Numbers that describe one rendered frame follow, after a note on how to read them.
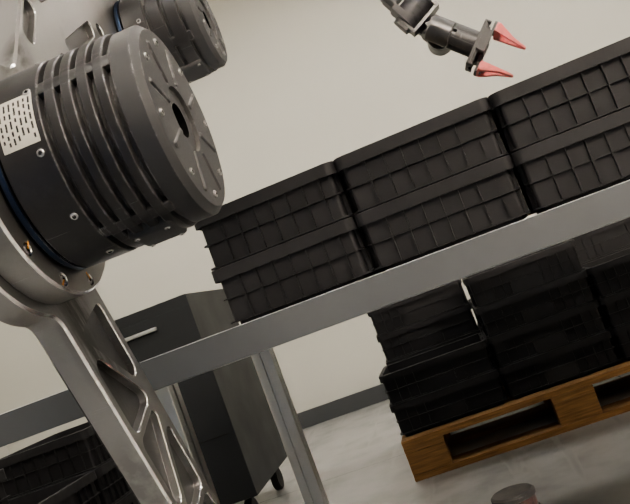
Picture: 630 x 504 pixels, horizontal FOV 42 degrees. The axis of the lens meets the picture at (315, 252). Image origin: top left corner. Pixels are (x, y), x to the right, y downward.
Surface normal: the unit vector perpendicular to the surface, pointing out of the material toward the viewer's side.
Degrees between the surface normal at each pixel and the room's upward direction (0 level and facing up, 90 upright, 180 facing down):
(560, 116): 90
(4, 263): 132
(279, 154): 90
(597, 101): 90
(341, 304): 90
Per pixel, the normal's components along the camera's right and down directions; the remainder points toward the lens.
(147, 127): -0.08, 0.18
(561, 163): -0.24, 0.03
